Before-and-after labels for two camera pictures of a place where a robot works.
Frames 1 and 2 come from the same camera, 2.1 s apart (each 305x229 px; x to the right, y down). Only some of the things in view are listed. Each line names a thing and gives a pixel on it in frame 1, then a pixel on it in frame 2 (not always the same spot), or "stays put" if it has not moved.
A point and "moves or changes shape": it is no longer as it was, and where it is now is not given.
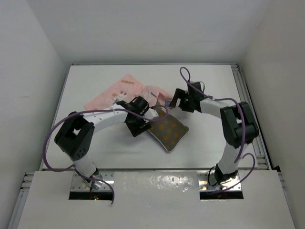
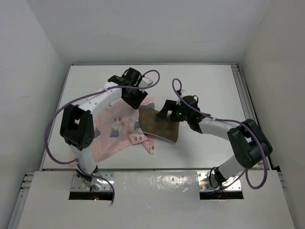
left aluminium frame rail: x=14 y=222 stays put
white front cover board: x=156 y=200 stays put
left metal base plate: x=102 y=182 stays put
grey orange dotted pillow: x=167 y=131 moves or changes shape
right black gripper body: x=179 y=98 to x=168 y=109
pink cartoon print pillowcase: x=127 y=88 moves or changes shape
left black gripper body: x=134 y=126 to x=135 y=97
